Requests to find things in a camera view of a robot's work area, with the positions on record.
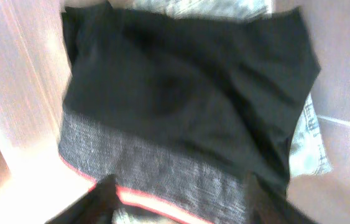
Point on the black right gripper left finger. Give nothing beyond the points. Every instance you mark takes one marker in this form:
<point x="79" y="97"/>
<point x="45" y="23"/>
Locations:
<point x="97" y="206"/>

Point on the black shorts red grey waistband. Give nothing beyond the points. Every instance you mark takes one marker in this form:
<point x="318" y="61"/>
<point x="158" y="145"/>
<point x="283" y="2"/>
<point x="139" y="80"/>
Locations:
<point x="89" y="142"/>

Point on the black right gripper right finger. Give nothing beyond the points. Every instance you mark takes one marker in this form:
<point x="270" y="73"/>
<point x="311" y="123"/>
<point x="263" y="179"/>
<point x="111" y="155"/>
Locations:
<point x="264" y="206"/>

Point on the clear plastic storage bin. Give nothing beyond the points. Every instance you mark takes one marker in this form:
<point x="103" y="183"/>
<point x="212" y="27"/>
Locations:
<point x="34" y="74"/>

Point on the light blue jeans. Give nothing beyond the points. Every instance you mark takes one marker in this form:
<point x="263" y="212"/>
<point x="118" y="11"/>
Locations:
<point x="308" y="146"/>

